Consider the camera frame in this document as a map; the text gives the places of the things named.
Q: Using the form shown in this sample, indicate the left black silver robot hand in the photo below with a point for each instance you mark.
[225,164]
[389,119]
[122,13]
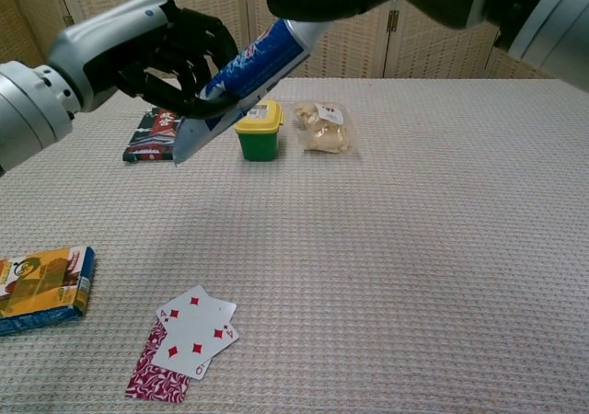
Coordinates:
[110,37]

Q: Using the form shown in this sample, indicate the blue white toothpaste tube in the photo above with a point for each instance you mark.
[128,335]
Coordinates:
[257,64]

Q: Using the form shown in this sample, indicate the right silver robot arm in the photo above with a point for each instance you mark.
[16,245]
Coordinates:
[561,27]

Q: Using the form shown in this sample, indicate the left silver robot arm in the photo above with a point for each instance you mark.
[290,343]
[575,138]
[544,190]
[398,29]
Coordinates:
[27,110]

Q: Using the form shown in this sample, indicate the brass screen hinge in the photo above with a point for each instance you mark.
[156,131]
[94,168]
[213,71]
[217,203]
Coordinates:
[68,19]
[392,20]

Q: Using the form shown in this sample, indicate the dark box with red building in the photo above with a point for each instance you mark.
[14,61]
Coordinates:
[147,147]

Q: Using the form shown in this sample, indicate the clear bag of beige snacks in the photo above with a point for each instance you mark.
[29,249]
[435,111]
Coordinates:
[324,133]

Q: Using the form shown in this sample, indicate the green tub with yellow lid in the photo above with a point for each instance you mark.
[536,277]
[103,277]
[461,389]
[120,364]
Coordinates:
[260,142]

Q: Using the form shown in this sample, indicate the blue and yellow carton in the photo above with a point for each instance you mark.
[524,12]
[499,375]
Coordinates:
[41,285]

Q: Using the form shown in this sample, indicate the beige woven tablecloth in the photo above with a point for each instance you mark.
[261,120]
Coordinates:
[368,248]

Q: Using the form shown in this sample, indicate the six of diamonds playing card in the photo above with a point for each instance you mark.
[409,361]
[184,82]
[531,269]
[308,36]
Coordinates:
[209,301]

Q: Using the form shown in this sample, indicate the four of diamonds playing card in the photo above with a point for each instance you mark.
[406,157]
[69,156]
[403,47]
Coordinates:
[193,336]

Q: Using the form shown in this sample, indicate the red patterned back playing card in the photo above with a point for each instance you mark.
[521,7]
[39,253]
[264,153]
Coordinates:
[154,382]

